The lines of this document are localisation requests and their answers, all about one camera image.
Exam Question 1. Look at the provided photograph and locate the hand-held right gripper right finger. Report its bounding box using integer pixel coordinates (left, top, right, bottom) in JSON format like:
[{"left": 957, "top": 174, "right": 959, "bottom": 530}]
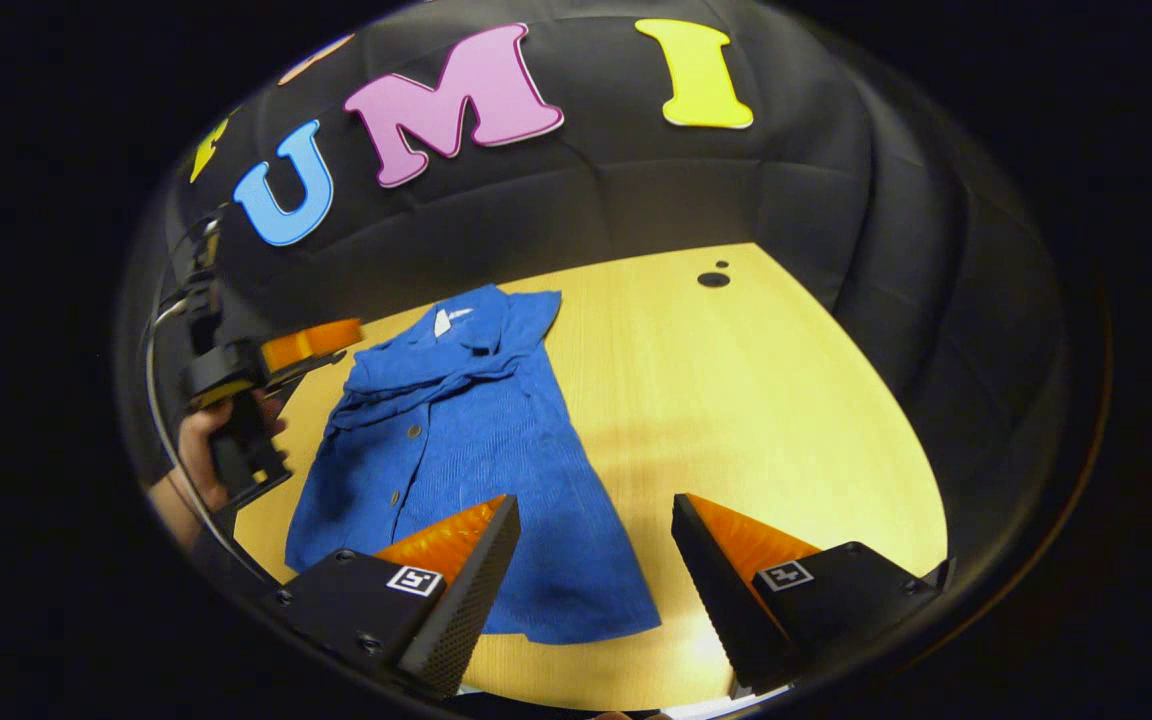
[{"left": 671, "top": 493, "right": 958, "bottom": 699}]

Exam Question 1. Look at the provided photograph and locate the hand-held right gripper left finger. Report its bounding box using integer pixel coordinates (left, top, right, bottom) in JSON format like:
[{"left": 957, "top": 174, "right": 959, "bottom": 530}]
[{"left": 258, "top": 494, "right": 523, "bottom": 699}]

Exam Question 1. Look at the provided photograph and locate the blue button-up shirt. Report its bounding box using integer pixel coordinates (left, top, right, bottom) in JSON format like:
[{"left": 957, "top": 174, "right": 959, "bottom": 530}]
[{"left": 283, "top": 283, "right": 663, "bottom": 646}]

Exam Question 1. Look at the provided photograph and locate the black backdrop cloth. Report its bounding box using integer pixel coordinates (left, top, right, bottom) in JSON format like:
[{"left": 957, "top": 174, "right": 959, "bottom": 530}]
[{"left": 121, "top": 0, "right": 1069, "bottom": 566}]

